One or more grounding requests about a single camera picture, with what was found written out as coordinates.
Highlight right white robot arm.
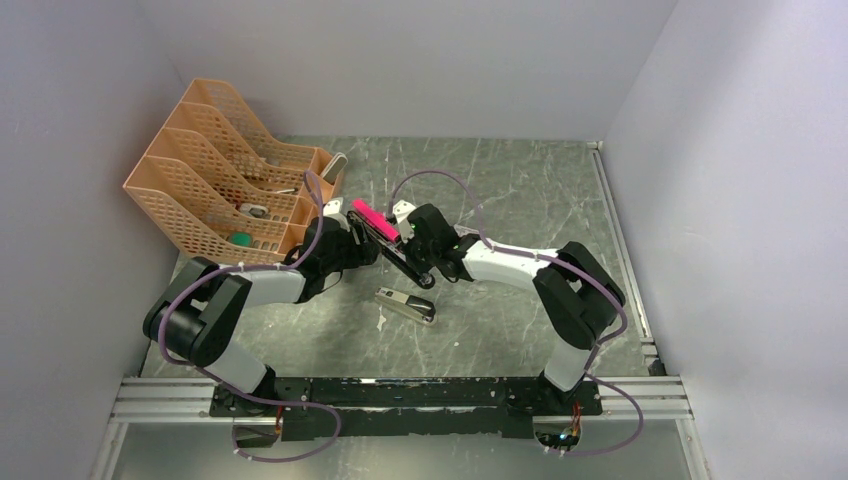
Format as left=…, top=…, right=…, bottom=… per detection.
left=390, top=201, right=626, bottom=414

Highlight green round object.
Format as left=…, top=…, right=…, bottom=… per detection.
left=227, top=232, right=253, bottom=248

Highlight grey white device in organizer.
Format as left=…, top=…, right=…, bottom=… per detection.
left=320, top=152, right=348, bottom=184

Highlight beige black stapler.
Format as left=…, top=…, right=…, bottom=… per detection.
left=375, top=287, right=436, bottom=325

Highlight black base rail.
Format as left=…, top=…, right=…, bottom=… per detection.
left=209, top=377, right=603, bottom=446

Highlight silver tape dispenser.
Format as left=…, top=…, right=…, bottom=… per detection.
left=237, top=203, right=270, bottom=220

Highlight orange mesh file organizer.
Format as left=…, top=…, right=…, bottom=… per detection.
left=123, top=78, right=344, bottom=264

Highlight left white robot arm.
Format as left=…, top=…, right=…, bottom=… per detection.
left=142, top=218, right=380, bottom=416

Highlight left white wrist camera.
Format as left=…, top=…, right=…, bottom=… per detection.
left=322, top=197, right=346, bottom=222

